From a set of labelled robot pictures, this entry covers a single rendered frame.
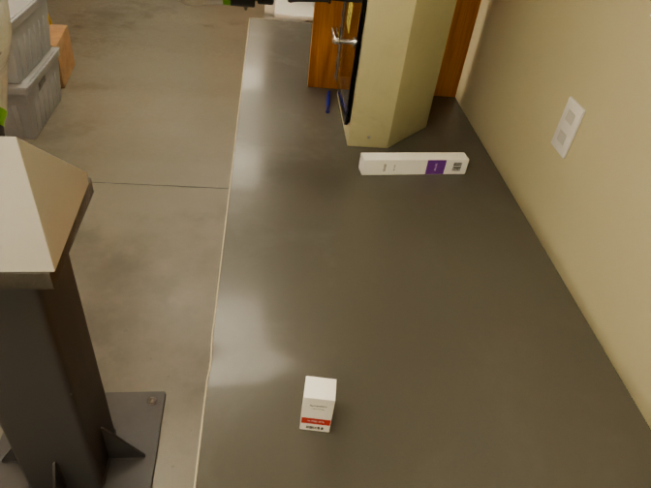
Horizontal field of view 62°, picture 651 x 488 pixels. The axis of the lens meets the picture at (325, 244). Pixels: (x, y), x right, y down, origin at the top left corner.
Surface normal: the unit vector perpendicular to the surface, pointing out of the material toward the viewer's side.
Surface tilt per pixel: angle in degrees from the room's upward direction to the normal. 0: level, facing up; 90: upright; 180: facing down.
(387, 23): 90
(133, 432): 0
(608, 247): 90
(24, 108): 95
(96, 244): 0
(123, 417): 0
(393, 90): 90
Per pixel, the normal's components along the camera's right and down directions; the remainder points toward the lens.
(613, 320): -0.99, -0.04
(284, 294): 0.11, -0.77
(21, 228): 0.12, 0.64
